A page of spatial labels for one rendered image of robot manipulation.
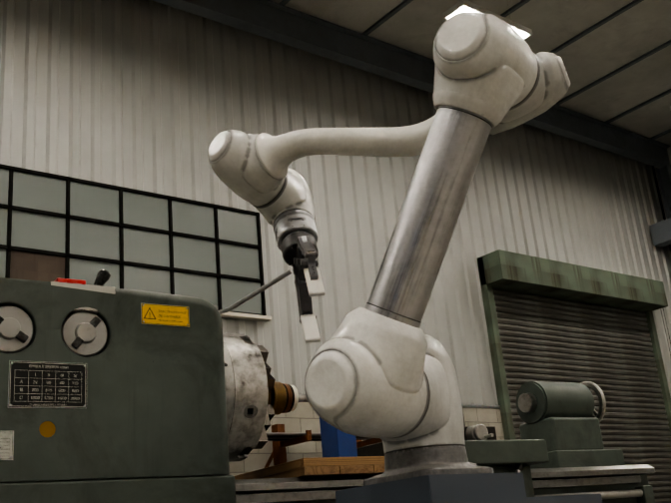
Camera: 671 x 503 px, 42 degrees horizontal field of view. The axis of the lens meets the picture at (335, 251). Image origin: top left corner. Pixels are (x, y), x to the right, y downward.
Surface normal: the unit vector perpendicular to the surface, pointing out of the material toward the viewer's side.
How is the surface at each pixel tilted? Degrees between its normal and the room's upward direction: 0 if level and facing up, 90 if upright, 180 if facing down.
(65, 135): 90
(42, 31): 90
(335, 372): 97
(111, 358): 90
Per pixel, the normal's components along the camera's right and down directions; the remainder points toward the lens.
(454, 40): -0.51, -0.34
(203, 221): 0.61, -0.31
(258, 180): 0.10, 0.72
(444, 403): 0.78, -0.19
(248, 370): 0.51, -0.51
